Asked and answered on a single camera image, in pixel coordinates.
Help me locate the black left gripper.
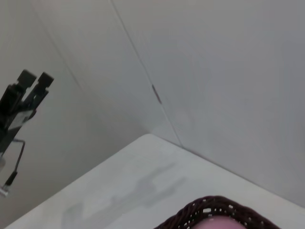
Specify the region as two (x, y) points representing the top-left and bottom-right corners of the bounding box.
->
(0, 69), (55, 154)

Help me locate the black woven plastic basket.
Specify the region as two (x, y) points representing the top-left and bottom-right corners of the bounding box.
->
(153, 195), (282, 229)

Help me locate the pink peach toy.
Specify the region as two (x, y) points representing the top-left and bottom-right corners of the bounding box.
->
(196, 215), (243, 229)

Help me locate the black cable with silver plug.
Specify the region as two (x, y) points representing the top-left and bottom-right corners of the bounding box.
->
(0, 139), (26, 198)

